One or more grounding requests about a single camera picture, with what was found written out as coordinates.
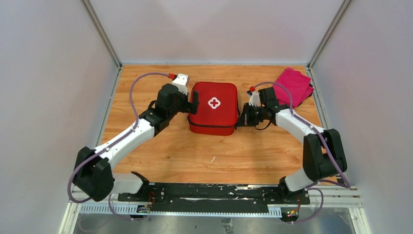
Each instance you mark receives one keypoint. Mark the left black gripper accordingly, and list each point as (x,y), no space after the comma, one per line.
(189,107)

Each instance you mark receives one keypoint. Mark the wrist white camera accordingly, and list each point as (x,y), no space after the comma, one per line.
(254,98)
(180,81)

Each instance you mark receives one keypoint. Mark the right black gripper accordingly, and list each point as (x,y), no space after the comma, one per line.
(246,120)

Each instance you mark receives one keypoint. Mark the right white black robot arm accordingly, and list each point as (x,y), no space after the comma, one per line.
(323,155)

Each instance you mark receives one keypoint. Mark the pink folded cloth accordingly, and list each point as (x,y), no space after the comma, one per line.
(297,84)

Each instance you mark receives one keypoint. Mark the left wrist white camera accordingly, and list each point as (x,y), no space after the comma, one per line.
(180,81)

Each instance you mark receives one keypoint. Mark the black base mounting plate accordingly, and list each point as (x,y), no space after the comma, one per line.
(215,198)

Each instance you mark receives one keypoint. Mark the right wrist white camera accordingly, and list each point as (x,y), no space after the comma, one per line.
(254,98)

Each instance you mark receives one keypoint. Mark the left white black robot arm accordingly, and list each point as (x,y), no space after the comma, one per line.
(93,172)

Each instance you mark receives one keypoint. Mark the red black medicine kit case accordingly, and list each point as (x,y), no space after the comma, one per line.
(217,111)

